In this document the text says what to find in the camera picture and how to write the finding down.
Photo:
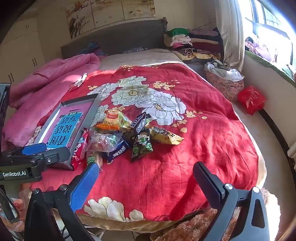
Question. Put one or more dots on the red plastic bag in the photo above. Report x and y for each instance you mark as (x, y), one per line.
(252, 99)

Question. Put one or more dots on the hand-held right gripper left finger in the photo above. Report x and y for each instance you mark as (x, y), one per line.
(85, 185)

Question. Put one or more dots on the red floral blanket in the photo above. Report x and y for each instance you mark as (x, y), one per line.
(185, 150)

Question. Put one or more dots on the yellow panda print snack packet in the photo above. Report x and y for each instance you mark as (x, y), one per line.
(164, 135)

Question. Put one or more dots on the brown chocolate bar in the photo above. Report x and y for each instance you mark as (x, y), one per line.
(138, 122)

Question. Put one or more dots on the blue purple clothes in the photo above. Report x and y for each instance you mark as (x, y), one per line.
(92, 49)

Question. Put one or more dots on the pink quilt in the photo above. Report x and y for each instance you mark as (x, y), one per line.
(41, 83)

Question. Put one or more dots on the purple clothes pile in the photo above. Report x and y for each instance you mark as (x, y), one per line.
(261, 49)

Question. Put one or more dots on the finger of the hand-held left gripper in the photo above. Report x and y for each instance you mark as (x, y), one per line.
(34, 148)
(57, 155)

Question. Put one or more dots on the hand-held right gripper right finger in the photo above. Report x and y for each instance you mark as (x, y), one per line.
(208, 183)

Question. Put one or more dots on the pink floral basket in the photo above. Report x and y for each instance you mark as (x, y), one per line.
(226, 89)

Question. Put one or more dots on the tree wall painting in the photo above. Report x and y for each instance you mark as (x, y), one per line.
(104, 14)

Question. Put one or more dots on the clear candy bag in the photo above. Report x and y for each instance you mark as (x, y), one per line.
(104, 141)

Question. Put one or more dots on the green cartoon snack packet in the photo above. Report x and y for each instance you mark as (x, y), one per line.
(142, 146)

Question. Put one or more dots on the orange snack packet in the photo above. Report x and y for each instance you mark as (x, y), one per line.
(111, 120)

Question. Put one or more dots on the white cloth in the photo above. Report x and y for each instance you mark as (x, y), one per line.
(224, 70)

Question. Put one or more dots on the small green label packet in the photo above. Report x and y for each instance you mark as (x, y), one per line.
(93, 160)

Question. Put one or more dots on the blue snack packet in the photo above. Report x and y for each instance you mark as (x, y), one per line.
(116, 151)

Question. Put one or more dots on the tan plush blanket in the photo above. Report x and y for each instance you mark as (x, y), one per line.
(185, 229)

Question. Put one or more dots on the window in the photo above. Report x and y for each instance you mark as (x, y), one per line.
(268, 16)

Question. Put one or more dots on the red snack packet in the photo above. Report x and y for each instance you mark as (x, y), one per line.
(79, 148)

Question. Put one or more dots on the green windowsill cushion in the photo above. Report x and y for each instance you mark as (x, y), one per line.
(266, 62)

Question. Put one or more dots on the grey tray with pink book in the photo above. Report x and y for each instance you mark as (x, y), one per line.
(64, 129)

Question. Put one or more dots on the dark wooden bed frame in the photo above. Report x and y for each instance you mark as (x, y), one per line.
(277, 132)

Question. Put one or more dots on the dark patterned cloth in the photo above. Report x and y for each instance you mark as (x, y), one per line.
(135, 49)

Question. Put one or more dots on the grey bed headboard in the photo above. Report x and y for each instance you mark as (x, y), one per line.
(120, 37)

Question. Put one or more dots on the cream curtain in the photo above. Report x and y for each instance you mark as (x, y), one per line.
(231, 34)

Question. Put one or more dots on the beige bed sheet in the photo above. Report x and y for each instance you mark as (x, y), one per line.
(143, 58)

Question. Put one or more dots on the stack of folded clothes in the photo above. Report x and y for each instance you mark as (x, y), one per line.
(194, 44)

